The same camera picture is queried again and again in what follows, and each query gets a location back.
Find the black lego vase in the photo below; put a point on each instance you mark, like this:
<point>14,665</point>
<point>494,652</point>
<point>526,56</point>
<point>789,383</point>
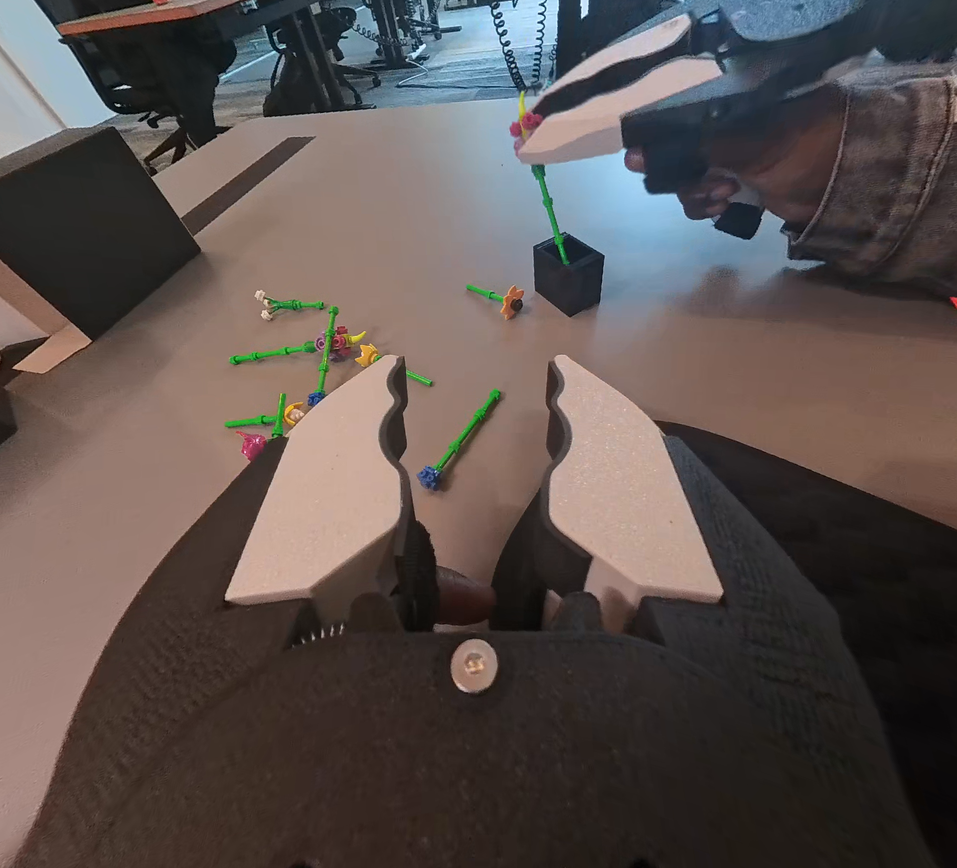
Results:
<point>568,285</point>

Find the black padded cushion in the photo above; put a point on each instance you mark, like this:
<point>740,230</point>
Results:
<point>860,509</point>

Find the orange flower with stem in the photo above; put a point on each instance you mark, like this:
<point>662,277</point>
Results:
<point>366,356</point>

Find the open black carton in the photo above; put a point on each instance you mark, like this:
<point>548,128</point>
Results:
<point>90,233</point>

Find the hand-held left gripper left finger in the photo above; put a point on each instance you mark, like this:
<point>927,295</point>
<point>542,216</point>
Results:
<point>329,502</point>

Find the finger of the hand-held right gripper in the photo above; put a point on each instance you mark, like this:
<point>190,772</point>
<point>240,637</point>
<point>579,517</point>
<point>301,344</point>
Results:
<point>635,42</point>
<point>576,135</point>

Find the orange lego sunflower stem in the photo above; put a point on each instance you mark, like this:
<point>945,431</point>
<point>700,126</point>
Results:
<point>512,304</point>

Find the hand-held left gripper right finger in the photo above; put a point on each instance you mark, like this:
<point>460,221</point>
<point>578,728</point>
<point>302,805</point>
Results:
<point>620,494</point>

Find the person's left hand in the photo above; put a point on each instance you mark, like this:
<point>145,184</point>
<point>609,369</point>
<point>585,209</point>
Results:
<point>467,599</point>

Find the black office chair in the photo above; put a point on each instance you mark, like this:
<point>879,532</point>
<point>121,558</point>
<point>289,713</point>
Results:
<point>329,31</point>

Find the person's right forearm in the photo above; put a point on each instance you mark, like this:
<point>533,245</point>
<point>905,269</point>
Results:
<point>897,195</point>

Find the pink purple lego flower spike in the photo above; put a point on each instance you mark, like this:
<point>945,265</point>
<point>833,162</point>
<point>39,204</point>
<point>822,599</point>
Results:
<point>549,210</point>
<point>336,343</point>

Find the white lego flower stem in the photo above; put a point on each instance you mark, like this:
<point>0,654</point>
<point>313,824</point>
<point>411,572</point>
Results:
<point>295,304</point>

